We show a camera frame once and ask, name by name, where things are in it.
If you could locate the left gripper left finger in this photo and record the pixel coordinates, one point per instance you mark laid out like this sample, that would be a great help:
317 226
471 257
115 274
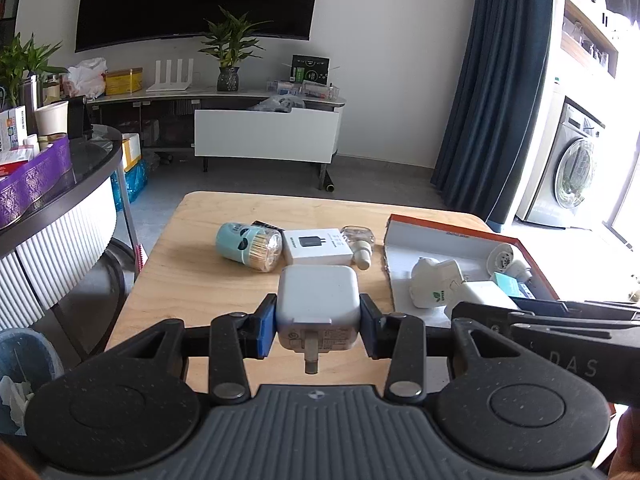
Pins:
138 403

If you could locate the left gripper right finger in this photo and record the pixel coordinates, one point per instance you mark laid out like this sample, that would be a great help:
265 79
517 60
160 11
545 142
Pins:
495 404

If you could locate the blue plastic case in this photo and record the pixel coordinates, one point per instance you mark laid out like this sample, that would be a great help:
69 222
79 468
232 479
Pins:
542 307

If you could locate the teal green cardboard box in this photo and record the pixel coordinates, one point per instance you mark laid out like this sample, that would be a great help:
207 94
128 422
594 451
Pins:
511 286

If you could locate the white plug adapter with prongs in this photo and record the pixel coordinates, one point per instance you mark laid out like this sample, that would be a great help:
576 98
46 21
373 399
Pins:
507 259

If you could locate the white plug with green logo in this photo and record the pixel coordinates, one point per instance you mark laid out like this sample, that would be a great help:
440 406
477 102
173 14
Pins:
431 282

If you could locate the white square charger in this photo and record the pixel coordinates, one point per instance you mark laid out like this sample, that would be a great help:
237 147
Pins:
317 311

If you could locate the person's right hand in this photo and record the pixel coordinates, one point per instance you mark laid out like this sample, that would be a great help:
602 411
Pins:
625 462

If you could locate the person's left hand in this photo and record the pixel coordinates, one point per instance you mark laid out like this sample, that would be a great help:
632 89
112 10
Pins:
13 467

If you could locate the blue waste bin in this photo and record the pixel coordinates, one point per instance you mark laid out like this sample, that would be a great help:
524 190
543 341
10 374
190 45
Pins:
28 362

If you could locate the washing machine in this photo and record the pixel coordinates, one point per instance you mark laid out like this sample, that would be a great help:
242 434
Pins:
559 198

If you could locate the round dark side table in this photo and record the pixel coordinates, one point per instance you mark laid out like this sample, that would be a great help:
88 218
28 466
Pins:
49 250

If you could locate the orange white cardboard box lid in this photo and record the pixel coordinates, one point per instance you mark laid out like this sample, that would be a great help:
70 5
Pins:
409 239

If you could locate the clear bottle white cap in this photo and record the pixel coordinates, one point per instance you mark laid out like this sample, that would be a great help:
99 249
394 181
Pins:
361 242

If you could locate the dark blue curtain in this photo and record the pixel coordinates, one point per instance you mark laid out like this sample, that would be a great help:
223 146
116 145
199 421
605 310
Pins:
492 118

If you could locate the blue plastic bag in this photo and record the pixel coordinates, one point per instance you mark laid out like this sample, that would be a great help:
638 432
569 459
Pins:
136 179

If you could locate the white charger box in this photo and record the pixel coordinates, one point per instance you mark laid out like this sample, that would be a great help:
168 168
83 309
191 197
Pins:
319 246

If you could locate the purple rectangular tray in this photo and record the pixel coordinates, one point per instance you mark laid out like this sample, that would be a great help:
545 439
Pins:
31 181

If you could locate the white yellow cardboard box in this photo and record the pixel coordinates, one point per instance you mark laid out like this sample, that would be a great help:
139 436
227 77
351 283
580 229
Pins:
131 150

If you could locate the white curved tv console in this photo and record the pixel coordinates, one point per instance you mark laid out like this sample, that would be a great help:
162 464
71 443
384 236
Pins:
215 124

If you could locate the white paper cup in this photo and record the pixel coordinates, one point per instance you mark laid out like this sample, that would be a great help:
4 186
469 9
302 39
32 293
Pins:
52 118

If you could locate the white wifi router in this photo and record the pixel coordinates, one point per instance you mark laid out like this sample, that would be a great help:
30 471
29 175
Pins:
171 76

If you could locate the yellow box on console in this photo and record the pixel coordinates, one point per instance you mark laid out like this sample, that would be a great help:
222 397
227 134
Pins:
123 81

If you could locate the white plastic bag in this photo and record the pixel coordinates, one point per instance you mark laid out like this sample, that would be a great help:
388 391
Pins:
86 79

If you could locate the potted plant on side table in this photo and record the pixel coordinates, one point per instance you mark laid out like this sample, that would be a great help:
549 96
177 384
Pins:
22 60

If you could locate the potted plant on console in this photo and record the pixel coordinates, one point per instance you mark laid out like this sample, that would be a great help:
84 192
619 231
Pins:
231 40

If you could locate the black green product box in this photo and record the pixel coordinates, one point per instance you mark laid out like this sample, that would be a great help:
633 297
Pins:
309 68

